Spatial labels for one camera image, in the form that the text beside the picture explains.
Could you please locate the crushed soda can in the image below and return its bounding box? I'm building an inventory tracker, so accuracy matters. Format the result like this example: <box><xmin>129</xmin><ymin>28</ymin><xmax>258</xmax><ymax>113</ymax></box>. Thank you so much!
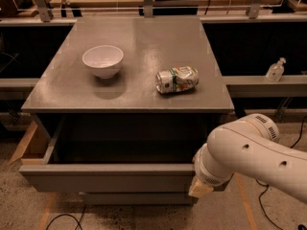
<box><xmin>155</xmin><ymin>66</ymin><xmax>199</xmax><ymax>94</ymax></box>

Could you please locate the open cardboard box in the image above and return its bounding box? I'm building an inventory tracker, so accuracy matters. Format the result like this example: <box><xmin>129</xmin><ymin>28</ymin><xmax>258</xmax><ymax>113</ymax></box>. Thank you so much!
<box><xmin>9</xmin><ymin>121</ymin><xmax>49</xmax><ymax>165</ymax></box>

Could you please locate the grey top drawer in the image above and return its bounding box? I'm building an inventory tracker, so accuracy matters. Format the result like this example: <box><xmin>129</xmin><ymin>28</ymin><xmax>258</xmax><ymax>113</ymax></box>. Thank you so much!
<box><xmin>20</xmin><ymin>113</ymin><xmax>223</xmax><ymax>193</ymax></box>

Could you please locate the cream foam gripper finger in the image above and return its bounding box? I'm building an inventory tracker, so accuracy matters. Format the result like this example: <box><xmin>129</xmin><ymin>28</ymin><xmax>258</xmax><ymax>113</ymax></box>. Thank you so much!
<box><xmin>188</xmin><ymin>176</ymin><xmax>214</xmax><ymax>198</ymax></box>

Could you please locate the clear sanitizer pump bottle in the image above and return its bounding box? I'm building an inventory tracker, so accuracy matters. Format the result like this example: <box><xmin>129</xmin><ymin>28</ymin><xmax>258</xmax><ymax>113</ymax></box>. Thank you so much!
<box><xmin>266</xmin><ymin>57</ymin><xmax>286</xmax><ymax>82</ymax></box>

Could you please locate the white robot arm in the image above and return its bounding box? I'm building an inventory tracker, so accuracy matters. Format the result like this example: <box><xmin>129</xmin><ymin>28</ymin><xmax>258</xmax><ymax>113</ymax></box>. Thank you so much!
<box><xmin>189</xmin><ymin>114</ymin><xmax>307</xmax><ymax>203</ymax></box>

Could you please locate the black floor cable left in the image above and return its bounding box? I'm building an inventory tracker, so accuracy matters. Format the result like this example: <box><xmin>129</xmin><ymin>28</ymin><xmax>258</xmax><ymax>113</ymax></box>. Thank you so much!
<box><xmin>45</xmin><ymin>204</ymin><xmax>87</xmax><ymax>230</ymax></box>

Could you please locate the grey drawer cabinet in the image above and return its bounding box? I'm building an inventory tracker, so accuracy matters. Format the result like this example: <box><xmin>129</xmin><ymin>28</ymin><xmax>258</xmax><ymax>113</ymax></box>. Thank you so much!
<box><xmin>20</xmin><ymin>16</ymin><xmax>235</xmax><ymax>207</ymax></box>

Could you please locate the grey bottom drawer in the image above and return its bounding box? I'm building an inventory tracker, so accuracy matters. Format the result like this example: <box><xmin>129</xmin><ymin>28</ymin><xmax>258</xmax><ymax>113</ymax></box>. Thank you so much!
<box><xmin>80</xmin><ymin>193</ymin><xmax>198</xmax><ymax>205</ymax></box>

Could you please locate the black floor cable right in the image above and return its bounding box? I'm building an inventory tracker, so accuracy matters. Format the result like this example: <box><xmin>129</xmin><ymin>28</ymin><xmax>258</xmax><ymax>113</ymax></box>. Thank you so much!
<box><xmin>254</xmin><ymin>114</ymin><xmax>307</xmax><ymax>230</ymax></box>

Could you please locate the white ceramic bowl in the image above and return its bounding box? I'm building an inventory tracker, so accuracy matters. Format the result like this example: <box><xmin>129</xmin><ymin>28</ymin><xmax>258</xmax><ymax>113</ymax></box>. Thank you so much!
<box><xmin>83</xmin><ymin>45</ymin><xmax>124</xmax><ymax>79</ymax></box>

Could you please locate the black floor cable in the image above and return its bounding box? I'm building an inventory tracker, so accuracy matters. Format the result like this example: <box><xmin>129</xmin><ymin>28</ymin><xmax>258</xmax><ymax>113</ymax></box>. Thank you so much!
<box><xmin>45</xmin><ymin>204</ymin><xmax>87</xmax><ymax>230</ymax></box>
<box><xmin>254</xmin><ymin>114</ymin><xmax>307</xmax><ymax>230</ymax></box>

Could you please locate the grey drawer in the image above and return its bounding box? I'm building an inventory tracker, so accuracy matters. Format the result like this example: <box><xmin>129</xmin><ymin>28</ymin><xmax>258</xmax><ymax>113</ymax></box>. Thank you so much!
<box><xmin>80</xmin><ymin>193</ymin><xmax>198</xmax><ymax>205</ymax></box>
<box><xmin>20</xmin><ymin>113</ymin><xmax>223</xmax><ymax>193</ymax></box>

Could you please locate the metal frame railing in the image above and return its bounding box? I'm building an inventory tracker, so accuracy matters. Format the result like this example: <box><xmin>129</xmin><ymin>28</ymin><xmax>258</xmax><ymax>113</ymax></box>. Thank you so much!
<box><xmin>0</xmin><ymin>0</ymin><xmax>307</xmax><ymax>27</ymax></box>

